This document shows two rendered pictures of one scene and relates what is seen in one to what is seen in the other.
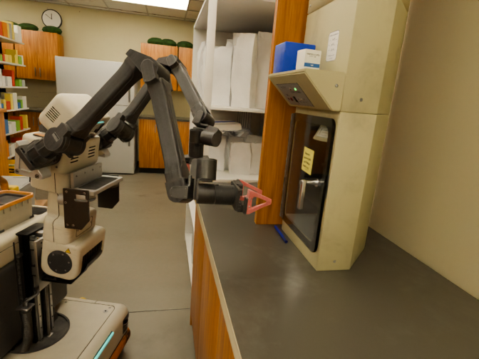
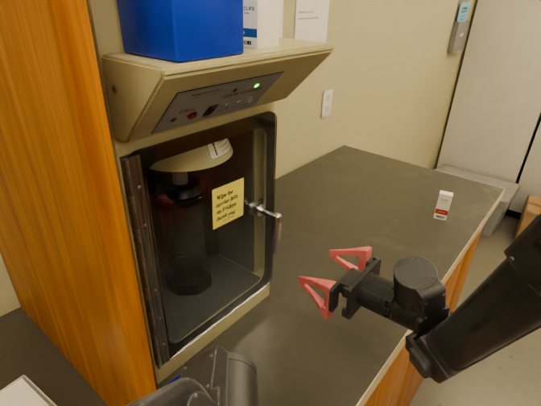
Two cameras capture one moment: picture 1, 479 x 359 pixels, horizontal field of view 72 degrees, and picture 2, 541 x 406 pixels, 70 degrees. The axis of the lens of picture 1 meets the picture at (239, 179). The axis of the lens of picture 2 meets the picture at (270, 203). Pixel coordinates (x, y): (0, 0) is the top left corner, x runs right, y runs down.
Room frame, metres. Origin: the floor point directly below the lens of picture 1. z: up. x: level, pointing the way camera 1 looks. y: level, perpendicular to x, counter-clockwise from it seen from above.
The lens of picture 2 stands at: (1.34, 0.31, 1.58)
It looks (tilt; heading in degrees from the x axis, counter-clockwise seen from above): 29 degrees down; 232
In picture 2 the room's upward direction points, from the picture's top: 2 degrees clockwise
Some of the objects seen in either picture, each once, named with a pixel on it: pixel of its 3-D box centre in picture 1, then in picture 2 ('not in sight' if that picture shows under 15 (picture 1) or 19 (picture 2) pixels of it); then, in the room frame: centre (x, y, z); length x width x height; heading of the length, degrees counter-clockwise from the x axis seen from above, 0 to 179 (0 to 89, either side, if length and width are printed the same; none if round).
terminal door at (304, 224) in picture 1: (303, 177); (218, 236); (1.05, -0.21, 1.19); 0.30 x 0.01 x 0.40; 13
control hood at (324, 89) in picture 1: (299, 90); (235, 86); (1.04, -0.16, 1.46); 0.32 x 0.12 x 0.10; 13
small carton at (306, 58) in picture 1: (308, 61); (253, 22); (1.01, -0.17, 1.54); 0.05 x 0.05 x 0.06; 18
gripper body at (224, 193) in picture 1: (227, 194); (375, 293); (0.90, 0.03, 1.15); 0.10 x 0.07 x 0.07; 13
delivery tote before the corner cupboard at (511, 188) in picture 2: not in sight; (466, 199); (-1.57, -0.90, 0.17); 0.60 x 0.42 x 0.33; 101
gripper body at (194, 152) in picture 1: (196, 152); not in sight; (1.27, 0.18, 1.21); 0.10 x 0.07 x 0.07; 103
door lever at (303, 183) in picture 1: (306, 194); (270, 229); (0.94, -0.20, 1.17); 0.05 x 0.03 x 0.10; 103
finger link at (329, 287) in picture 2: (248, 193); (326, 286); (0.95, -0.03, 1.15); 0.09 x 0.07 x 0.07; 103
